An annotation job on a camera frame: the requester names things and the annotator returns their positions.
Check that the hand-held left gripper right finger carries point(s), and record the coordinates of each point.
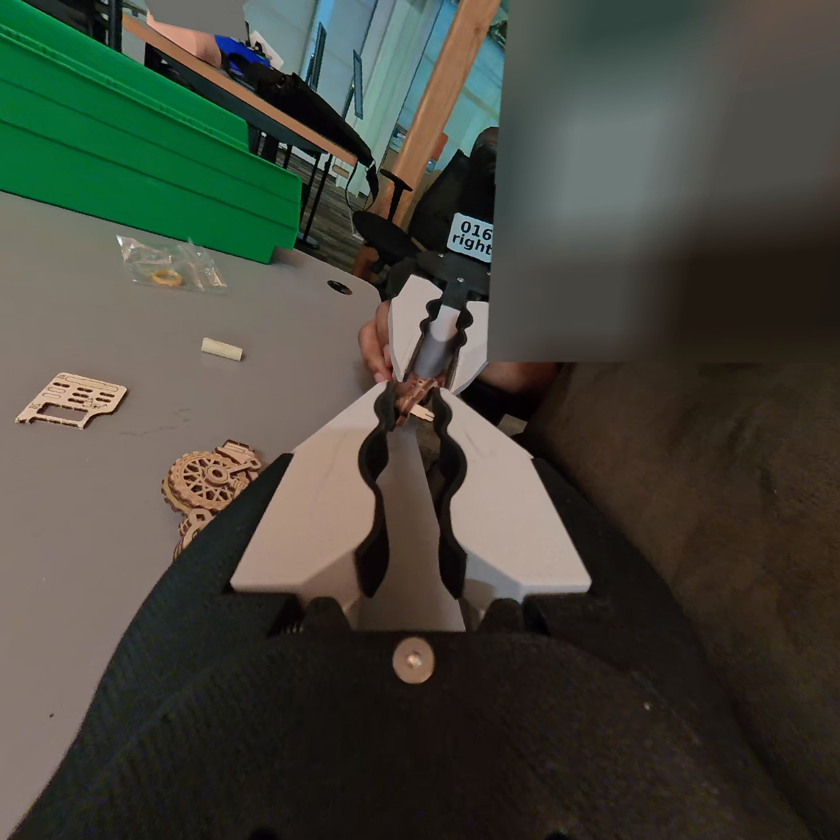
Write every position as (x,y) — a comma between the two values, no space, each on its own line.
(518,518)

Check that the black office chair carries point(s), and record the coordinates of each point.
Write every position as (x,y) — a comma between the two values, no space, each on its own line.
(384,233)

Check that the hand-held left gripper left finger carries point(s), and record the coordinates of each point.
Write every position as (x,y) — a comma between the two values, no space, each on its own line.
(308,512)

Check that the wooden mechanical gear model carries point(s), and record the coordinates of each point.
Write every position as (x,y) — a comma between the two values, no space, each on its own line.
(210,476)

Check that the small slotted wooden offcut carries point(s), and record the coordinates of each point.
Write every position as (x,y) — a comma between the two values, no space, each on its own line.
(115,397)

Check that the black desk grommet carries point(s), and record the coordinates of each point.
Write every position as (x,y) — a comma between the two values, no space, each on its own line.
(339,286)

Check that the person's right hand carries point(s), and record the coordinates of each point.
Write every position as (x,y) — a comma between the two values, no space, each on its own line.
(375,341)

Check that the person's right forearm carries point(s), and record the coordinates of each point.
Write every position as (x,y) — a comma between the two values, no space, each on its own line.
(518,375)

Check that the blue object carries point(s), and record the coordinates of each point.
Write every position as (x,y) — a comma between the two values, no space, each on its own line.
(239,49)

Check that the pink flat object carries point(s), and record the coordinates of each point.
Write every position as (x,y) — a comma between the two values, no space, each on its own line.
(190,43)

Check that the wooden-top side table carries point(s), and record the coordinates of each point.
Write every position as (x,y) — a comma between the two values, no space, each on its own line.
(197,65)

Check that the black shelf rack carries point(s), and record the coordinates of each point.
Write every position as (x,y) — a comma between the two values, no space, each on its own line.
(85,19)

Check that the clear plastic bag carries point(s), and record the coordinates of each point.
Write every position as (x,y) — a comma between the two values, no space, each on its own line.
(190,269)

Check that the grey desk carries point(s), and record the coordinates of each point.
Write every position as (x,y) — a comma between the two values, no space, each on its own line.
(98,590)

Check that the wooden post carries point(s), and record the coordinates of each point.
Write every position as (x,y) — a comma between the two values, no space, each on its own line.
(446,85)

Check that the black bag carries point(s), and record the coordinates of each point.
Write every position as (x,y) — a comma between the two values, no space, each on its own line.
(295,98)

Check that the green plastic crate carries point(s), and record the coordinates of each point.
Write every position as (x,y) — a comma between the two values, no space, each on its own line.
(131,190)
(98,79)

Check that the person's brown shirt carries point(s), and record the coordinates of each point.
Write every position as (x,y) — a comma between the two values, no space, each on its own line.
(689,525)

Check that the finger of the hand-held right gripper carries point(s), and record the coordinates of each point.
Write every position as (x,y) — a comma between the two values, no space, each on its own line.
(479,341)
(407,315)

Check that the small wooden puzzle part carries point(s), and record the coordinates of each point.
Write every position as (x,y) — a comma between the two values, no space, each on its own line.
(413,394)

